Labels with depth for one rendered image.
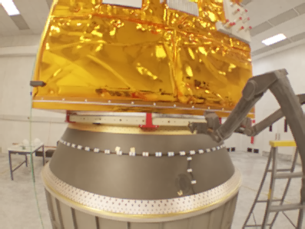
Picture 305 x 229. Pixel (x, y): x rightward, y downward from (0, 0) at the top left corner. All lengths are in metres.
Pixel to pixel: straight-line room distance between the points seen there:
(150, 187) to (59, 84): 0.84
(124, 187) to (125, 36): 0.99
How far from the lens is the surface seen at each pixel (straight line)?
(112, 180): 1.01
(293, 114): 0.51
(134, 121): 1.05
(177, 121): 1.09
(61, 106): 1.12
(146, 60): 1.15
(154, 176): 0.99
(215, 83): 1.38
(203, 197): 1.10
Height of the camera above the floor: 1.69
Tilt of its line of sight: 3 degrees up
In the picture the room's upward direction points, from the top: 2 degrees clockwise
